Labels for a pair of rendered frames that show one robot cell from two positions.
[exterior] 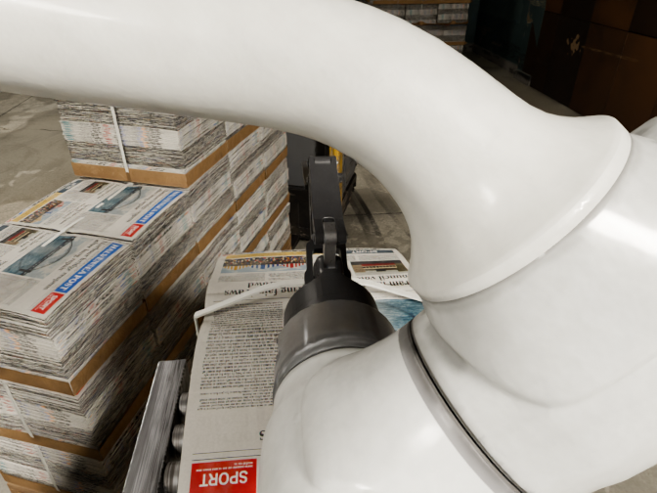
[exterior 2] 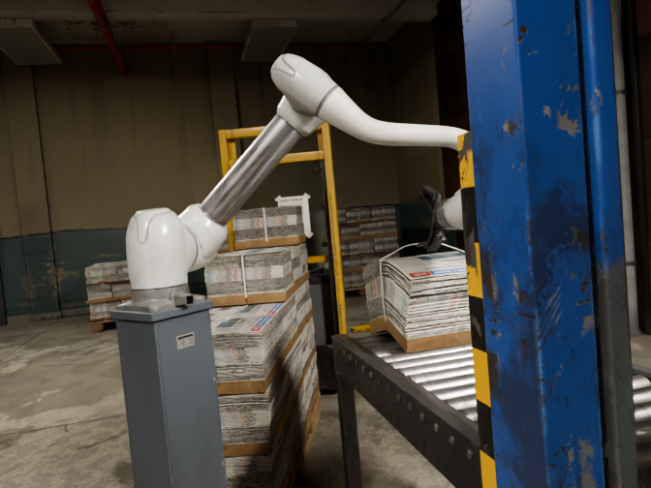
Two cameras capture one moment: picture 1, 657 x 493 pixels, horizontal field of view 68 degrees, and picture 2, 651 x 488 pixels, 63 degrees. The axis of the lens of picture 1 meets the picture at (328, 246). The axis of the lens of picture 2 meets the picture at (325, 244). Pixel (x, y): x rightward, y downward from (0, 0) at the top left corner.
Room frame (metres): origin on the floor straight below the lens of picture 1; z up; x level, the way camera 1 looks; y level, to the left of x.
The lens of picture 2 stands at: (-1.15, 0.57, 1.21)
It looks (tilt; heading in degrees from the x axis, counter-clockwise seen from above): 3 degrees down; 351
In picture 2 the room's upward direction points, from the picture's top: 5 degrees counter-clockwise
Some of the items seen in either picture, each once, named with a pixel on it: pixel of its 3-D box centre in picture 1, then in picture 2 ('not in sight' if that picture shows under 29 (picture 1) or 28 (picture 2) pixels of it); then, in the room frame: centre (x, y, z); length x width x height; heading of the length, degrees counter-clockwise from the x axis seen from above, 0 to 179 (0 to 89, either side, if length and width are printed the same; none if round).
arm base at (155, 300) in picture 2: not in sight; (165, 295); (0.38, 0.80, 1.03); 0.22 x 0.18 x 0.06; 43
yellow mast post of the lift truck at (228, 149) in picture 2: not in sight; (238, 259); (2.53, 0.62, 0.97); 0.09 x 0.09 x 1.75; 76
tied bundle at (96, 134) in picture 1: (149, 130); (251, 277); (1.46, 0.55, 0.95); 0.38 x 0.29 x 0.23; 76
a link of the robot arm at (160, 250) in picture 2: not in sight; (157, 246); (0.40, 0.81, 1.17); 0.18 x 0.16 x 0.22; 161
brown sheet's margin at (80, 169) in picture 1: (153, 156); (253, 294); (1.46, 0.55, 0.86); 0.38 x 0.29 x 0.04; 76
